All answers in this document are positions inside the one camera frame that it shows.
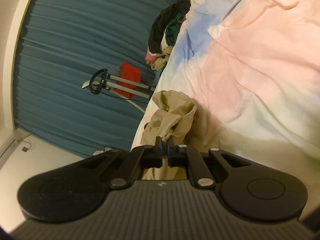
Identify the pile of mixed clothes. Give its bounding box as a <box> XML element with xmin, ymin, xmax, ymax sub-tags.
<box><xmin>145</xmin><ymin>0</ymin><xmax>191</xmax><ymax>70</ymax></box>

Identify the red cloth on stand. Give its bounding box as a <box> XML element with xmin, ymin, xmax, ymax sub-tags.
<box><xmin>116</xmin><ymin>62</ymin><xmax>141</xmax><ymax>99</ymax></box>

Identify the white air conditioner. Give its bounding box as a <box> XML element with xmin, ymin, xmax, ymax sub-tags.
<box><xmin>0</xmin><ymin>128</ymin><xmax>17</xmax><ymax>167</ymax></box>

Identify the tan t-shirt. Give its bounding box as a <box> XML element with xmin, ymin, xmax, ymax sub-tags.
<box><xmin>139</xmin><ymin>89</ymin><xmax>226</xmax><ymax>181</ymax></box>

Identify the garment steamer stand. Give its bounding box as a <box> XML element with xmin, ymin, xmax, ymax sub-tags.
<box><xmin>81</xmin><ymin>68</ymin><xmax>156</xmax><ymax>113</ymax></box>

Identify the teal blue curtain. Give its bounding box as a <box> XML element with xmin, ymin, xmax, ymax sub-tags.
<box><xmin>13</xmin><ymin>0</ymin><xmax>175</xmax><ymax>157</ymax></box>

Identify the pastel tie-dye duvet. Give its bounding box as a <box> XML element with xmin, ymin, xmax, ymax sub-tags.
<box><xmin>131</xmin><ymin>0</ymin><xmax>320</xmax><ymax>170</ymax></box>

